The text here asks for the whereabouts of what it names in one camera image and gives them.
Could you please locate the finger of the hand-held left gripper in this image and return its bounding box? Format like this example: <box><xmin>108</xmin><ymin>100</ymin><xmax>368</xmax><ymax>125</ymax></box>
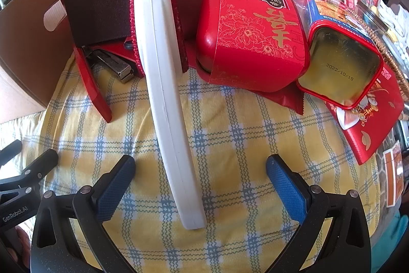
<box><xmin>0</xmin><ymin>139</ymin><xmax>23</xmax><ymax>165</ymax></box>
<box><xmin>0</xmin><ymin>148</ymin><xmax>60</xmax><ymax>194</ymax></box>

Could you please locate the red cartoon print envelope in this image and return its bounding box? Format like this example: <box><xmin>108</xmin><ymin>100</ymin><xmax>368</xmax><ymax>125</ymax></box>
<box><xmin>323</xmin><ymin>63</ymin><xmax>406</xmax><ymax>166</ymax></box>

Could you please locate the red tin with gold print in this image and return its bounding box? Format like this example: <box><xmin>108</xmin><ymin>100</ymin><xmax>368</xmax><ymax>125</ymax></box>
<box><xmin>196</xmin><ymin>0</ymin><xmax>311</xmax><ymax>91</ymax></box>

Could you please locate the person's left hand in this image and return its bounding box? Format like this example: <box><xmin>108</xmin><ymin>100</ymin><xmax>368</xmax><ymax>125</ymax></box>
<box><xmin>0</xmin><ymin>226</ymin><xmax>33</xmax><ymax>264</ymax></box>

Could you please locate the white and red box lid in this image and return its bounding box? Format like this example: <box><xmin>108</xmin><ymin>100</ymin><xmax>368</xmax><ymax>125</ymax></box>
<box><xmin>128</xmin><ymin>0</ymin><xmax>207</xmax><ymax>230</ymax></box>

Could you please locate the red foil packet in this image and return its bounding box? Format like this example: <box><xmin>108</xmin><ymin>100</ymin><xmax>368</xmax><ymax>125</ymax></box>
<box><xmin>265</xmin><ymin>81</ymin><xmax>307</xmax><ymax>115</ymax></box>

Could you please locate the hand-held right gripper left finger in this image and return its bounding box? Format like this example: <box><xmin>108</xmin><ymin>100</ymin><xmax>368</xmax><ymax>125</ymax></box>
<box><xmin>31</xmin><ymin>155</ymin><xmax>138</xmax><ymax>273</ymax></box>

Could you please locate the red stapler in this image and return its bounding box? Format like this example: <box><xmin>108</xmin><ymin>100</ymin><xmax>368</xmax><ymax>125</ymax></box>
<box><xmin>73</xmin><ymin>39</ymin><xmax>144</xmax><ymax>123</ymax></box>

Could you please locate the brown cardboard box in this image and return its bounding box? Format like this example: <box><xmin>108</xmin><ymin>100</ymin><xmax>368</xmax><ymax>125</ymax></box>
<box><xmin>0</xmin><ymin>0</ymin><xmax>87</xmax><ymax>125</ymax></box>

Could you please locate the teal cloth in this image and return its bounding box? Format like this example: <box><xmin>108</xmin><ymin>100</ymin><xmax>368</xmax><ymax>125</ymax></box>
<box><xmin>380</xmin><ymin>209</ymin><xmax>409</xmax><ymax>261</ymax></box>

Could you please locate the wicker basket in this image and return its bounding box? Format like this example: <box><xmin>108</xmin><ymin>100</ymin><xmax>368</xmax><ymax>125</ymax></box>
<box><xmin>355</xmin><ymin>1</ymin><xmax>409</xmax><ymax>82</ymax></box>

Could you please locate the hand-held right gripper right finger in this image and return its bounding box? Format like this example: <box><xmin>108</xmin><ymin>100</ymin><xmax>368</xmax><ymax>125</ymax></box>
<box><xmin>266</xmin><ymin>155</ymin><xmax>373</xmax><ymax>273</ymax></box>

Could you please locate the yellow plaid cloth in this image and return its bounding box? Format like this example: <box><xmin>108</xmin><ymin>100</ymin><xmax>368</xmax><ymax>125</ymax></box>
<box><xmin>19</xmin><ymin>59</ymin><xmax>384</xmax><ymax>273</ymax></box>

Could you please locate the orange printed packet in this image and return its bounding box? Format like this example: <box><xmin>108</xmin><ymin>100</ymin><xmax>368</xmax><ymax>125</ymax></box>
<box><xmin>382</xmin><ymin>140</ymin><xmax>405</xmax><ymax>208</ymax></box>

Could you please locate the blue and red cookie tin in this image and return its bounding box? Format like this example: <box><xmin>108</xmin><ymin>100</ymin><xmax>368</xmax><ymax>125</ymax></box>
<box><xmin>296</xmin><ymin>0</ymin><xmax>384</xmax><ymax>110</ymax></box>

